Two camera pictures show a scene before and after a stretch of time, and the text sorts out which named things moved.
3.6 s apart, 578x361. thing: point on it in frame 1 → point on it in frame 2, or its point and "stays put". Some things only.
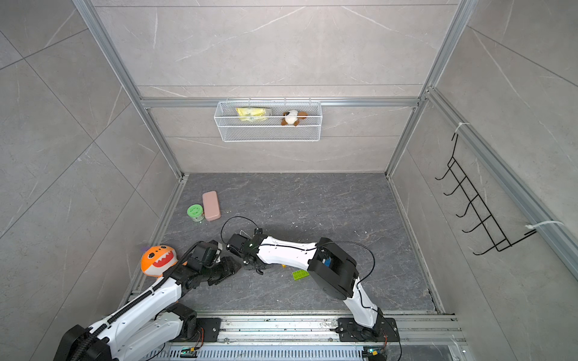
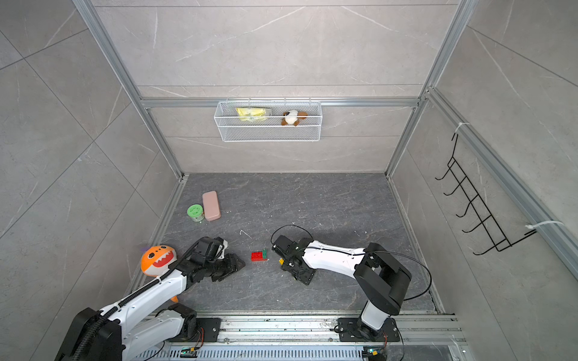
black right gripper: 248,266 → 303,277
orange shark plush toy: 156,259 stays put
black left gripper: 229,268 stays put
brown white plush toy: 294,121 stays put
